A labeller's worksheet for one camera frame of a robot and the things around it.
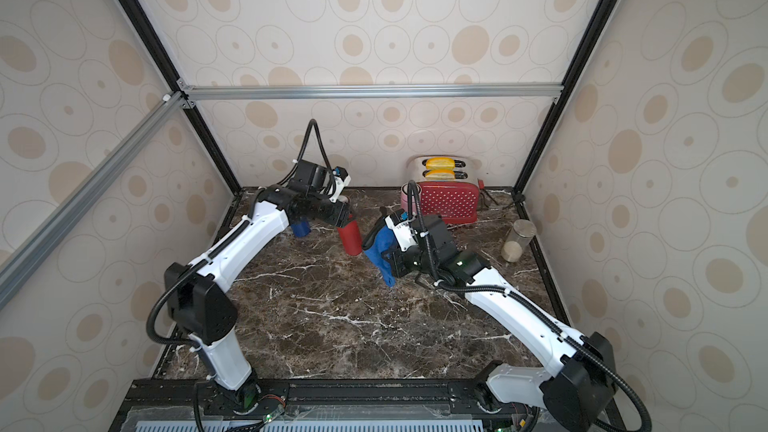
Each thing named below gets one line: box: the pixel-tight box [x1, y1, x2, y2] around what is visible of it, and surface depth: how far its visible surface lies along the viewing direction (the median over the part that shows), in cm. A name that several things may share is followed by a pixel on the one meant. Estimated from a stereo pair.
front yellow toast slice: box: [425, 170, 455, 181], surface depth 99 cm
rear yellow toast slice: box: [426, 157, 455, 173], surface depth 103 cm
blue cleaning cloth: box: [364, 226, 398, 287], surface depth 75 cm
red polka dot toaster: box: [406, 154, 482, 224], surface depth 102 cm
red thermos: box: [337, 216, 362, 256], surface depth 92 cm
